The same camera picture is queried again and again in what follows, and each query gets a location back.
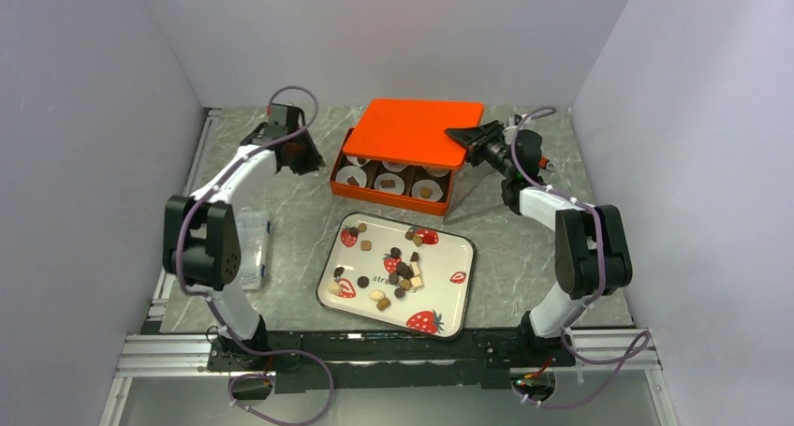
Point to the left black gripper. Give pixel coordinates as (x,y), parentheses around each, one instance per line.
(312,159)

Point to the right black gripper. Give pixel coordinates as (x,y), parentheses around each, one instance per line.
(485,133)

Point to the orange box lid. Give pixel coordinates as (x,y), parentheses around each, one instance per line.
(413,132)

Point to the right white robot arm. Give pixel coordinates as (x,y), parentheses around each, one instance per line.
(591,254)

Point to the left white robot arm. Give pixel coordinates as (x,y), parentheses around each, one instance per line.
(201,245)

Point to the orange chocolate box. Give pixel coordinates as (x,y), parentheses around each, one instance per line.
(412,174)

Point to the white swirl chocolate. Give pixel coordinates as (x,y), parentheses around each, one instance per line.
(377,295)

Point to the caramel chocolate piece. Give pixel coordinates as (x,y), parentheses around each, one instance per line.
(383,304)

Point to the white paper cup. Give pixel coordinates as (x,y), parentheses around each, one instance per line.
(394,167)
(397,190)
(436,188)
(344,173)
(357,161)
(437,173)

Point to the clear plastic screw box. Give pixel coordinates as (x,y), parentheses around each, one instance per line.
(254,232)

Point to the white strawberry tray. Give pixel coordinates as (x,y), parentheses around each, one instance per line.
(428,286)

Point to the red handled wrench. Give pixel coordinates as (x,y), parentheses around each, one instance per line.
(546,164)

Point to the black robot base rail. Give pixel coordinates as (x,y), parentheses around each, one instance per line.
(488,358)

